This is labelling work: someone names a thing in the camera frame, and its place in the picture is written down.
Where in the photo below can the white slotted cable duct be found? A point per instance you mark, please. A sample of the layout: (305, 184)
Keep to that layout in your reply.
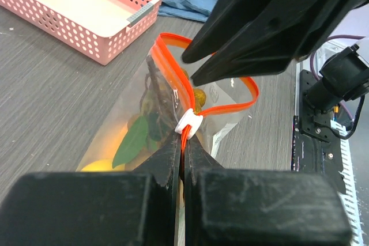
(349, 199)

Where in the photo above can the yellow lemon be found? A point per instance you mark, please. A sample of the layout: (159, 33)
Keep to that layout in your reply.
(103, 165)

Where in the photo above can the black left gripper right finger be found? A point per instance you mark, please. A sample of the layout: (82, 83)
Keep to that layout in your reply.
(258, 207)

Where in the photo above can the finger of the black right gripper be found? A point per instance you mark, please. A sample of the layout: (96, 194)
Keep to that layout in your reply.
(259, 18)
(244, 49)

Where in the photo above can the brown longan bunch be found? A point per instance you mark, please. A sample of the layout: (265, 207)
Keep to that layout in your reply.
(159, 109)

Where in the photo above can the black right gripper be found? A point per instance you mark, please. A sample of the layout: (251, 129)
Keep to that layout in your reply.
(320, 19)

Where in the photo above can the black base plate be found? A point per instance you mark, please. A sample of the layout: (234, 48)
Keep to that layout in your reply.
(314, 148)

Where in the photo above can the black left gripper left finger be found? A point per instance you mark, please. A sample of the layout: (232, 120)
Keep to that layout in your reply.
(138, 207)

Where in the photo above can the pink plastic basket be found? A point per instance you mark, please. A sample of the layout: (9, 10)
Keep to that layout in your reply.
(100, 29)

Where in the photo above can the clear zip bag orange zipper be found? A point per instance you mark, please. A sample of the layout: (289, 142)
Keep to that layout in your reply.
(211, 111)

